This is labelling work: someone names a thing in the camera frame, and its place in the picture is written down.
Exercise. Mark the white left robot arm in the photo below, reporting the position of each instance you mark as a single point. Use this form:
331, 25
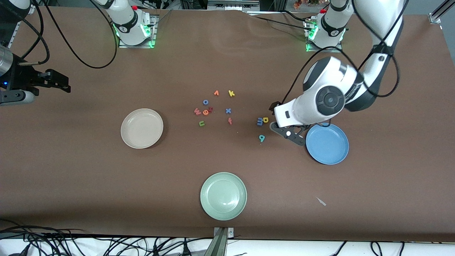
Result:
327, 99

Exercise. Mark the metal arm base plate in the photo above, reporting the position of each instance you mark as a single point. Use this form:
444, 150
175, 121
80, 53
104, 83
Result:
325, 51
137, 46

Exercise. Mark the blue round plate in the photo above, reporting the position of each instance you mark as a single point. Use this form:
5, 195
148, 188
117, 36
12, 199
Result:
328, 145

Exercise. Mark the small orange object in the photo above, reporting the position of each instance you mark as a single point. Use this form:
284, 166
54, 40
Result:
298, 3

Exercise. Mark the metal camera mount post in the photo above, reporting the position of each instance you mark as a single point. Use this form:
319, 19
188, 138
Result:
220, 245

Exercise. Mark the beige brown round plate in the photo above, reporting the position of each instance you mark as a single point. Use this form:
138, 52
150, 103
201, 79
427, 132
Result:
142, 128

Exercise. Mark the pale green round plate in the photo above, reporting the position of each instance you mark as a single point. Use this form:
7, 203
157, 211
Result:
223, 196

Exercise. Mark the aluminium frame extrusion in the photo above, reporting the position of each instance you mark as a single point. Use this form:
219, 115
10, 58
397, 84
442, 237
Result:
434, 17
19, 30

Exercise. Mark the small white paper scrap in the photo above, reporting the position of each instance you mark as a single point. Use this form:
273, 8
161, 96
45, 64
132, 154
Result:
321, 201

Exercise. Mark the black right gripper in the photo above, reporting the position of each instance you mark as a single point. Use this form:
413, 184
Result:
22, 79

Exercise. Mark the brown table cover sheet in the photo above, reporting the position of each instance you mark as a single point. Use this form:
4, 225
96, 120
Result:
71, 177

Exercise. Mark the red foam letter w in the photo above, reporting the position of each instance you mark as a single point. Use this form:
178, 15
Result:
197, 112

